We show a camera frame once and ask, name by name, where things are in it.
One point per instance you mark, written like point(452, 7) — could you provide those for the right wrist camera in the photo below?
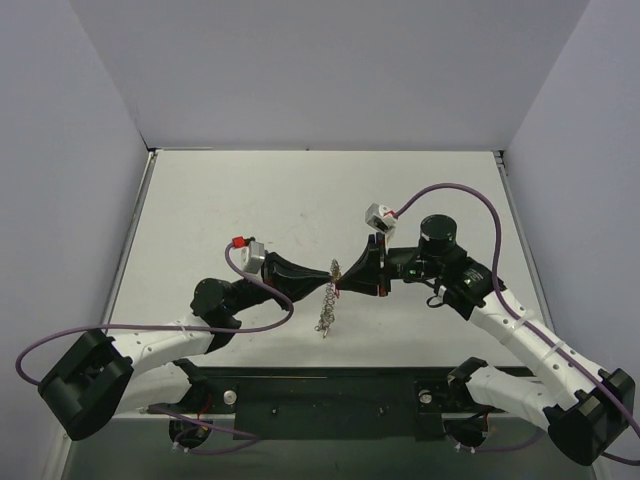
point(381, 218)

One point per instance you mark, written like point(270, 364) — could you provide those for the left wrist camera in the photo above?
point(252, 254)

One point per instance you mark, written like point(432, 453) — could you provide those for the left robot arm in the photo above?
point(113, 370)

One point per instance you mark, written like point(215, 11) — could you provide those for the aluminium table edge rail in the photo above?
point(501, 166)

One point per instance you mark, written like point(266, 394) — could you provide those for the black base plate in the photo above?
point(332, 403)

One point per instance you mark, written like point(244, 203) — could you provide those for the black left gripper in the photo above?
point(271, 275)

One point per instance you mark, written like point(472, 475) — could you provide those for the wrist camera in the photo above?
point(252, 254)
point(381, 218)

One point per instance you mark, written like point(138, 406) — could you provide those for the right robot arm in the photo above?
point(582, 407)

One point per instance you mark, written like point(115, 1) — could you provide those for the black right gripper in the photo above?
point(378, 267)

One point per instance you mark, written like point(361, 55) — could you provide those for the metal disc key organizer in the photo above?
point(331, 295)

